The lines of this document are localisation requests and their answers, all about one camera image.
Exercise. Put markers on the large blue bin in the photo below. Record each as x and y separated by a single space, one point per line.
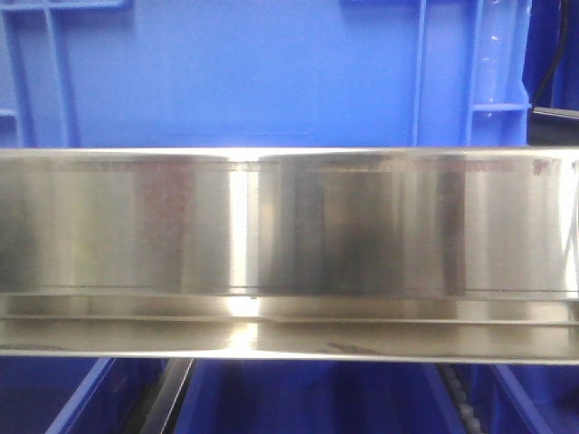
263 73

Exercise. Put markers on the steel front shelf beam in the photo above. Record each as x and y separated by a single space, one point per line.
413 254

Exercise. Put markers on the blue bin lower centre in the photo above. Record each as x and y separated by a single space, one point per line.
243 396

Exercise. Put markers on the lower roller track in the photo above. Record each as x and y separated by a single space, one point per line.
460 399

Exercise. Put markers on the blue bin lower right front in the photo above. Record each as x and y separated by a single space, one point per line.
543 397

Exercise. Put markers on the blue bin lower left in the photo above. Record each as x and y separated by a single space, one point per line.
73 395

